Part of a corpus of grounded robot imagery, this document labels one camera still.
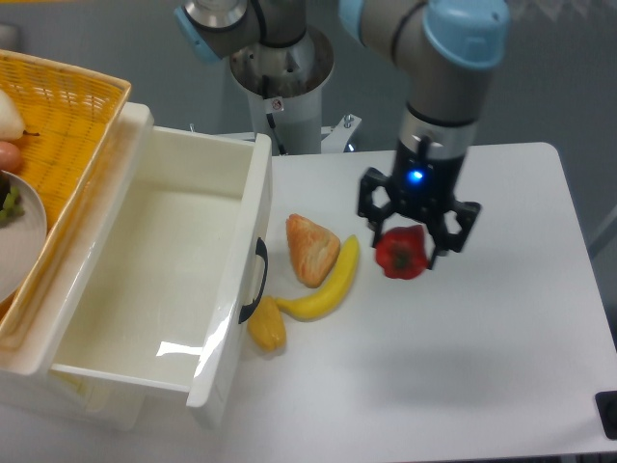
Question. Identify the yellow bell pepper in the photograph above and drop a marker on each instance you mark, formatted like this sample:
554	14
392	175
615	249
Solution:
266	326

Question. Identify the grey plate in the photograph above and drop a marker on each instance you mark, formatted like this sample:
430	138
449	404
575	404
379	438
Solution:
22	238

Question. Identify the yellow woven basket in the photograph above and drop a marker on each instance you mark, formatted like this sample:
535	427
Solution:
69	113

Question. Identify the black drawer handle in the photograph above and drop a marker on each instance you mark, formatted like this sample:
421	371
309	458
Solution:
258	281

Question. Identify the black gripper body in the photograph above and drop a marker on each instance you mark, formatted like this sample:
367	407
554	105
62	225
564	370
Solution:
423	177

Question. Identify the white drawer cabinet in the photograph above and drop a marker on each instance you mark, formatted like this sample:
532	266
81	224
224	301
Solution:
33	329

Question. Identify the red bell pepper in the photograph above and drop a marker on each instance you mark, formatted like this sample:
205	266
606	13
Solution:
401	254

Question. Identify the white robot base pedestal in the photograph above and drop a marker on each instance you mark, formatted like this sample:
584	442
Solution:
284	88

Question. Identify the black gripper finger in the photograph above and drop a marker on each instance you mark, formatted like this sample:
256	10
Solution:
375	215
450	227

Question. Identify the yellow banana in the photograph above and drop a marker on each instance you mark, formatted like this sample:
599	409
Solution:
331	294

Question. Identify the green grapes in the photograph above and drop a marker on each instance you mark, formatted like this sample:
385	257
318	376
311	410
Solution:
11	205

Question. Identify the orange croissant bread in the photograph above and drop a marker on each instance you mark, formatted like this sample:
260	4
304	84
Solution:
313	250

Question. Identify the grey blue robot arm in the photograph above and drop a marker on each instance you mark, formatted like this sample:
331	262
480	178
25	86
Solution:
448	49

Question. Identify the black object at table edge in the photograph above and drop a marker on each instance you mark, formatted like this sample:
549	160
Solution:
607	407

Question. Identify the orange peach fruit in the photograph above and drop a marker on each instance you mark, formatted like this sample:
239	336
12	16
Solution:
10	157

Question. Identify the white upper drawer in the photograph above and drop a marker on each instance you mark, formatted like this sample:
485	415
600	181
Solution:
160	312

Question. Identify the white pear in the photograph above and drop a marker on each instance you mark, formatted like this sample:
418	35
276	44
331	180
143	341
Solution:
12	125

